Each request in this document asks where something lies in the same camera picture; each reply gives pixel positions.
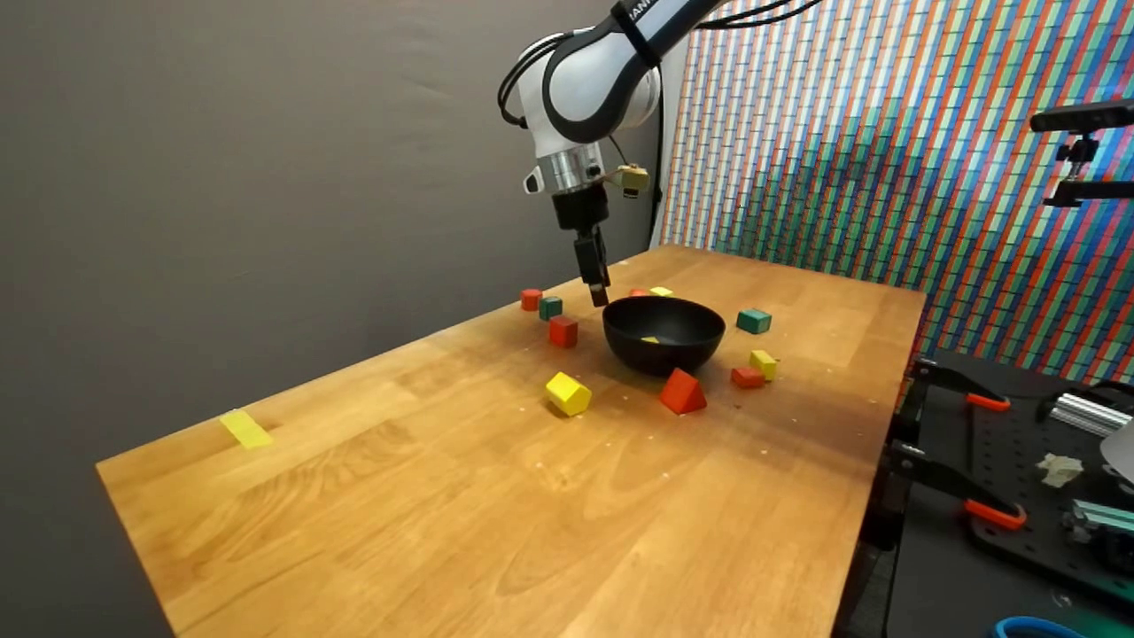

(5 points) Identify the black perforated board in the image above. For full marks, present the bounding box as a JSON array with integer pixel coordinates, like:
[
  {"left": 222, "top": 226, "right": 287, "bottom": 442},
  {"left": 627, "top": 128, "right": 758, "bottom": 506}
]
[{"left": 907, "top": 351, "right": 1134, "bottom": 614}]

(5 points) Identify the small pale plastic part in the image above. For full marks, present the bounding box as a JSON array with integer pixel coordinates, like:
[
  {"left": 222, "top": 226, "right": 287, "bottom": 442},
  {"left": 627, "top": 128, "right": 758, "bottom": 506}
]
[{"left": 1034, "top": 449, "right": 1089, "bottom": 493}]

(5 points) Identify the grey fabric backdrop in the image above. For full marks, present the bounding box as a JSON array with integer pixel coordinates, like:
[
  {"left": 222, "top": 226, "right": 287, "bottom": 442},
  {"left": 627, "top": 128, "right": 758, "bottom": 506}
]
[{"left": 0, "top": 0, "right": 665, "bottom": 638}]

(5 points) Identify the multicolour patterned panel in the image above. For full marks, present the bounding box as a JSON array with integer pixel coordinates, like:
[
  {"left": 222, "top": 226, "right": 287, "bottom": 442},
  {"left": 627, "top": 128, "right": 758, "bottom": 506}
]
[{"left": 651, "top": 0, "right": 1134, "bottom": 385}]

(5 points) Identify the black clamp orange handle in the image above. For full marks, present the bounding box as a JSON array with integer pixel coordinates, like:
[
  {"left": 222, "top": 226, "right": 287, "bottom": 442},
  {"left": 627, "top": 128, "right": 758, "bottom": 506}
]
[
  {"left": 881, "top": 436, "right": 1031, "bottom": 540},
  {"left": 907, "top": 355, "right": 1016, "bottom": 417}
]

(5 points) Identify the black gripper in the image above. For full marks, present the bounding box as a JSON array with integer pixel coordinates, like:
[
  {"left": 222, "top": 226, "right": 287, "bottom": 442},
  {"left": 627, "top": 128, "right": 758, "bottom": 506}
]
[{"left": 549, "top": 185, "right": 613, "bottom": 313}]

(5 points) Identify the teal metal bar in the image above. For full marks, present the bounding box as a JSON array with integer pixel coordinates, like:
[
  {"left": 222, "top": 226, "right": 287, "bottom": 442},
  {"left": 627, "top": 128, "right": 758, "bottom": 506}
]
[{"left": 1063, "top": 493, "right": 1134, "bottom": 550}]

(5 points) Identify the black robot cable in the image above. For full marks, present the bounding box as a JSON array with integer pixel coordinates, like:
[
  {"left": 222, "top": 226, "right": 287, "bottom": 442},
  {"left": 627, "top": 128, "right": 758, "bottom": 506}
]
[{"left": 492, "top": 0, "right": 824, "bottom": 131}]

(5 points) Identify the silver metal bracket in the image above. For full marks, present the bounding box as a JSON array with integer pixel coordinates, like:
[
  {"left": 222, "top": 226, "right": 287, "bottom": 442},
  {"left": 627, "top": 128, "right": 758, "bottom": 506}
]
[{"left": 1046, "top": 391, "right": 1134, "bottom": 439}]

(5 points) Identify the black bowl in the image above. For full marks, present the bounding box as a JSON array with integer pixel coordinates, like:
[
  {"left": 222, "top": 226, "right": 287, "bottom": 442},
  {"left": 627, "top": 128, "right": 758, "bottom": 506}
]
[{"left": 599, "top": 293, "right": 728, "bottom": 379}]

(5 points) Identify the black horizontal rod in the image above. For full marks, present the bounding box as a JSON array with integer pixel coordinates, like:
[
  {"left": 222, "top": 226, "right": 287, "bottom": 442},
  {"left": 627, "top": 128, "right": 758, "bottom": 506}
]
[{"left": 1026, "top": 99, "right": 1134, "bottom": 136}]

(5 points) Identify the pale round plate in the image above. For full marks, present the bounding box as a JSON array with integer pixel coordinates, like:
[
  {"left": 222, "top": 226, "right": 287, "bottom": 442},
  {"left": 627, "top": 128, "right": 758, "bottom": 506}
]
[{"left": 1096, "top": 420, "right": 1134, "bottom": 490}]

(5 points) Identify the tan wrist camera bar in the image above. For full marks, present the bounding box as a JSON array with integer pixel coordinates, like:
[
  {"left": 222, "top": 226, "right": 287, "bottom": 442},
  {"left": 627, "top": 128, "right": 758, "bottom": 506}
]
[{"left": 617, "top": 160, "right": 656, "bottom": 198}]

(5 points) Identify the yellow tape strip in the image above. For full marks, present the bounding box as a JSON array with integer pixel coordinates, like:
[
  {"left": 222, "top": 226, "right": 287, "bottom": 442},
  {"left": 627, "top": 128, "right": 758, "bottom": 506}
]
[{"left": 216, "top": 406, "right": 276, "bottom": 455}]

